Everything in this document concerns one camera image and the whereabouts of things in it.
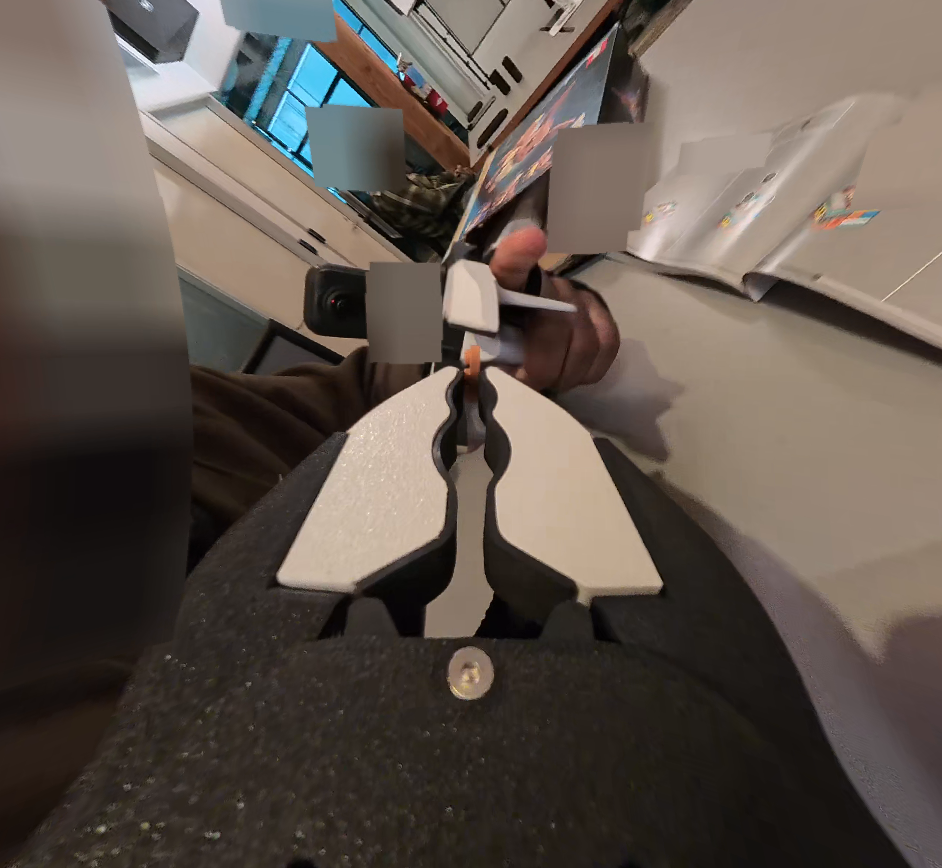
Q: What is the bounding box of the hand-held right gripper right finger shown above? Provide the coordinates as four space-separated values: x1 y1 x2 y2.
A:
480 366 665 639

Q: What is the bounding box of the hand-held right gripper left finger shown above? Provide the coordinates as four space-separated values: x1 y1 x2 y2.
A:
276 365 468 637

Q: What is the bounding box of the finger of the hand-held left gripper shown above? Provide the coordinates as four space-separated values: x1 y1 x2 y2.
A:
442 259 580 335
474 329 529 370

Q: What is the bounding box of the person's left forearm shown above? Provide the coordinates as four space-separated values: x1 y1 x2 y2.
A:
190 345 450 575

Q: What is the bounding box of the grey desk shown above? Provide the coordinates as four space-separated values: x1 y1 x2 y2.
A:
548 0 942 868

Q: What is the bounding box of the person's left hand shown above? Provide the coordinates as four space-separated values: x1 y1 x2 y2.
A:
489 226 621 394

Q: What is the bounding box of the dark toy set box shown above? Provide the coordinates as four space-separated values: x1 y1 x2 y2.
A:
449 22 650 251

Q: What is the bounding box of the open grey instruction booklet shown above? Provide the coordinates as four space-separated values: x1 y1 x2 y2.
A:
626 91 942 350

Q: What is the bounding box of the black box speaker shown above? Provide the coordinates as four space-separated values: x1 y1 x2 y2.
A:
106 0 200 64

